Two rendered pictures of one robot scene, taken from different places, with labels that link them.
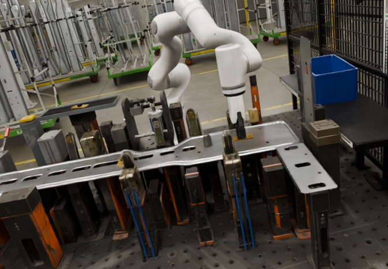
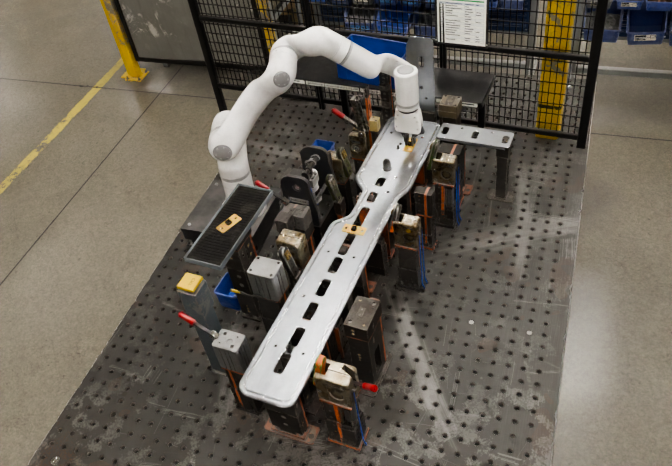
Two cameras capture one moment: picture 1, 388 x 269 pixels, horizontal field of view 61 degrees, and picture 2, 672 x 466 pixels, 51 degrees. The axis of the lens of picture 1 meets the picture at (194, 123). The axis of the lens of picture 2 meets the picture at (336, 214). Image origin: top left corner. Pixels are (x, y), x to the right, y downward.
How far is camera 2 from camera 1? 2.27 m
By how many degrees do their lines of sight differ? 57
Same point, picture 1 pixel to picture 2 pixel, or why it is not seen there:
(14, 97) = not seen: outside the picture
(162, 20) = (291, 67)
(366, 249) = not seen: hidden behind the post
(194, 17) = (356, 53)
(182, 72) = not seen: hidden behind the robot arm
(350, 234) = (482, 170)
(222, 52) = (413, 77)
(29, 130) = (203, 295)
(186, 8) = (341, 47)
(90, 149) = (304, 249)
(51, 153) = (282, 284)
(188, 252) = (434, 260)
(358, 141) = (480, 100)
